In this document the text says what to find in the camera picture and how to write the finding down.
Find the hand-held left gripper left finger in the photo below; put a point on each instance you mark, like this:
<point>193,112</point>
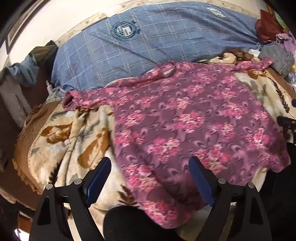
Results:
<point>99,180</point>

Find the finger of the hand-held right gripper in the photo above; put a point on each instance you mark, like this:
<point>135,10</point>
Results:
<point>294,102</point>
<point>286,121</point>

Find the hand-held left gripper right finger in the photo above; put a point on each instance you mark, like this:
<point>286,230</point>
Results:
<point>201,183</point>

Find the purple floral shirt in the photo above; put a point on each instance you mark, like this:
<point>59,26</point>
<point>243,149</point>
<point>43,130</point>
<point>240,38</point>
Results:
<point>173,115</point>

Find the cream leaf-print blanket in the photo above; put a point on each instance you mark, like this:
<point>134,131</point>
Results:
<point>69,143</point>

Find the person's black trousers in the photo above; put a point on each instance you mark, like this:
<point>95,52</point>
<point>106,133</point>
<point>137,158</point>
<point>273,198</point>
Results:
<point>129,220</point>

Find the grey folded garment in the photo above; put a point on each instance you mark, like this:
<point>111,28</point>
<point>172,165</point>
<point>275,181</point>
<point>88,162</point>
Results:
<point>277,55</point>

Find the lilac cloth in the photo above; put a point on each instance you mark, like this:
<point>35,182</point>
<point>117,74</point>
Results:
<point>288,41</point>

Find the dark red plastic bag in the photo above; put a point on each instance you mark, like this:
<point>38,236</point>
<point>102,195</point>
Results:
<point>268,27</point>

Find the pale blue sheet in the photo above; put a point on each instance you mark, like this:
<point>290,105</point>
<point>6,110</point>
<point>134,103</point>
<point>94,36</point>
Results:
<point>55,95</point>

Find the white charger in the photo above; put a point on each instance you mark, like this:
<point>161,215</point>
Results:
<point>49,87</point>

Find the grey hanging cloth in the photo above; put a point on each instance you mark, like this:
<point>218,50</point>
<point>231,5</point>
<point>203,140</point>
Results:
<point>13,102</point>

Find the blue-grey hanging cloth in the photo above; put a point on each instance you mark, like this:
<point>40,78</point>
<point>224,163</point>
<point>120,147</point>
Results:
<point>23,69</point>

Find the blue plaid pillow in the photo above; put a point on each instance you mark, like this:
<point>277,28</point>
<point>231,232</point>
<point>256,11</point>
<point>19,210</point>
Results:
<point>161,37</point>

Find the wooden window frame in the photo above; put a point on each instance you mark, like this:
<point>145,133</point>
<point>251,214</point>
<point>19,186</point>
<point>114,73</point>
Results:
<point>281,22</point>

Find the dark picture frame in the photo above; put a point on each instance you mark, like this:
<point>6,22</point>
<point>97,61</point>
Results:
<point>16,27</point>

